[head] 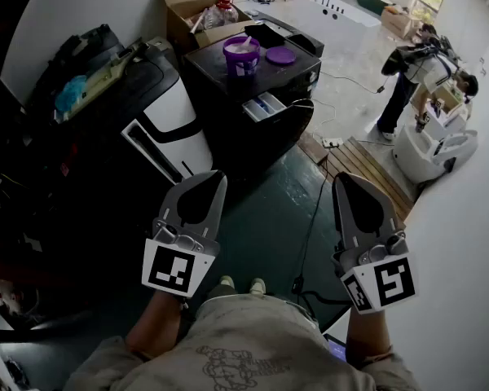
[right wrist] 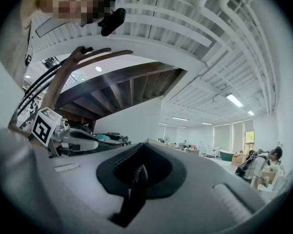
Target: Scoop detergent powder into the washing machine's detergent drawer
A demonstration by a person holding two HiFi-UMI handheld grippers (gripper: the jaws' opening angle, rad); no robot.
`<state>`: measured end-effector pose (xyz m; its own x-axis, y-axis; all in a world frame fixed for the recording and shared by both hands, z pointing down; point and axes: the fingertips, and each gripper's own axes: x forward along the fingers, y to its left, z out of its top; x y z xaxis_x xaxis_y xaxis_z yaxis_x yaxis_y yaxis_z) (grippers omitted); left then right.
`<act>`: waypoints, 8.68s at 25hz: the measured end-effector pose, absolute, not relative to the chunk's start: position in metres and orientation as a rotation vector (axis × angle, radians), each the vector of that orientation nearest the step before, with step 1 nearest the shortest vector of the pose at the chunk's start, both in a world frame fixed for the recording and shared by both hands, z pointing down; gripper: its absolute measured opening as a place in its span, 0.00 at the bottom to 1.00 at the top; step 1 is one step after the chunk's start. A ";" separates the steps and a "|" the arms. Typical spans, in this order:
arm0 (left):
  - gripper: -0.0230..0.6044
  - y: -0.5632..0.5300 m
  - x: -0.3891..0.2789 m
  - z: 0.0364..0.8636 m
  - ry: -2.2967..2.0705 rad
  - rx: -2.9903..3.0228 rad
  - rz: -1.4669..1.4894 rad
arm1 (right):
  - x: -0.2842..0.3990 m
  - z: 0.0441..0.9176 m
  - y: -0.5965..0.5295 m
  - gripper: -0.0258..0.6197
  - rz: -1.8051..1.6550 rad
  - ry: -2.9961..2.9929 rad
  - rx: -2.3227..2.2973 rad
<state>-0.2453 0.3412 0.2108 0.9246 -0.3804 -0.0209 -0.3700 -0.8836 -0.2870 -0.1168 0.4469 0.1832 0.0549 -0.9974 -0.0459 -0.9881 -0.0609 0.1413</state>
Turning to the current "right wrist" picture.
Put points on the round ceiling light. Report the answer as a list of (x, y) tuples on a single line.
[(98, 68)]

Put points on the glass window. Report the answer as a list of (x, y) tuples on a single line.
[(249, 140)]

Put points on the person's left forearm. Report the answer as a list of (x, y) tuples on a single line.
[(14, 128)]

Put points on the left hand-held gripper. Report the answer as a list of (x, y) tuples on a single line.
[(42, 128)]

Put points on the dark wooden staircase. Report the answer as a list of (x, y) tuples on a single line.
[(127, 86)]

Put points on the large black and white machine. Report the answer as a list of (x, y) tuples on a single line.
[(107, 145)]

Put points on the long ceiling light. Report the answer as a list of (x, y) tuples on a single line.
[(251, 113), (206, 123), (234, 100), (179, 118)]

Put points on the standing fan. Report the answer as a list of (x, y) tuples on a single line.
[(167, 139)]

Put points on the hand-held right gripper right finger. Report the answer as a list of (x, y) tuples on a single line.
[(200, 203)]

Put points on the brown cardboard box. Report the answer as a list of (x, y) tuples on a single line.
[(238, 160)]

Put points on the black head-mounted camera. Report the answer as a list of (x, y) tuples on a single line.
[(112, 21)]

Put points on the blue plastic bag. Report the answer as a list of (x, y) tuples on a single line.
[(103, 137)]

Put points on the person's beige printed shirt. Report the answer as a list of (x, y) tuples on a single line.
[(17, 52)]

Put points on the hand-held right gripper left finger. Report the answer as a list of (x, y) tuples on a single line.
[(70, 194)]

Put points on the dark green bathtub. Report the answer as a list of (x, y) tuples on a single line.
[(225, 155)]

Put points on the person's head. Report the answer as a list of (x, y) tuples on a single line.
[(70, 6)]

